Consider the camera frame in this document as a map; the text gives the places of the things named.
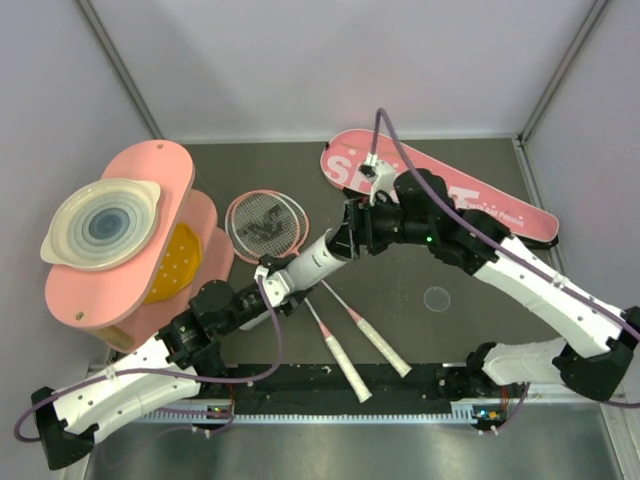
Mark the clear plastic tube lid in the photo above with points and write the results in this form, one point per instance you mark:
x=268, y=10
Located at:
x=437, y=299

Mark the aluminium frame rail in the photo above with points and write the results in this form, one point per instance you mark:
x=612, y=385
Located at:
x=553, y=439

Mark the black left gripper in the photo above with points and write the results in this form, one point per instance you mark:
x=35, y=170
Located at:
x=292, y=304

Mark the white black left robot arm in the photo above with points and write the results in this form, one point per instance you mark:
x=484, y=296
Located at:
x=172, y=365

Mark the white shuttlecock tube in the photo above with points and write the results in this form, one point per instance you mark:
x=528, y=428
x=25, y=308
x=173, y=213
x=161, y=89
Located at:
x=314, y=264

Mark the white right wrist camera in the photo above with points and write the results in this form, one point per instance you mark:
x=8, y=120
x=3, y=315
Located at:
x=380, y=175

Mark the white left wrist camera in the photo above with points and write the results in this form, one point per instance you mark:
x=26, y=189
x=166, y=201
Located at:
x=277, y=286

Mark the pink racket cover bag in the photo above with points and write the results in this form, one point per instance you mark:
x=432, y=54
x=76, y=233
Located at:
x=345, y=152

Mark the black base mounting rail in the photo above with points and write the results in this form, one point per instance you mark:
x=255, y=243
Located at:
x=321, y=389

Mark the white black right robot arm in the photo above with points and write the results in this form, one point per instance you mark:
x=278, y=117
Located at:
x=596, y=341

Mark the pink white badminton racket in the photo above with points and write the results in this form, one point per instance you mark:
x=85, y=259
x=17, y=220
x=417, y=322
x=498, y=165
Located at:
x=370, y=330
x=262, y=222

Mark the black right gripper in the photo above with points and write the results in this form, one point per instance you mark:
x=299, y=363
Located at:
x=358, y=216

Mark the yellow plastic plate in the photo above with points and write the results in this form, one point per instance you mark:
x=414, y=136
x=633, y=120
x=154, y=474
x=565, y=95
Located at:
x=179, y=265

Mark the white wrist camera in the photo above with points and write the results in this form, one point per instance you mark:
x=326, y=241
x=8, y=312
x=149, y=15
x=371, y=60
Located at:
x=277, y=286
x=380, y=175

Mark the white blue ceramic dish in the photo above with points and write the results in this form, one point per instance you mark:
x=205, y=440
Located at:
x=102, y=225

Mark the pink wooden shelf stand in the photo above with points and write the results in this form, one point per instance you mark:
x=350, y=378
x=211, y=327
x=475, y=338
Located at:
x=109, y=304

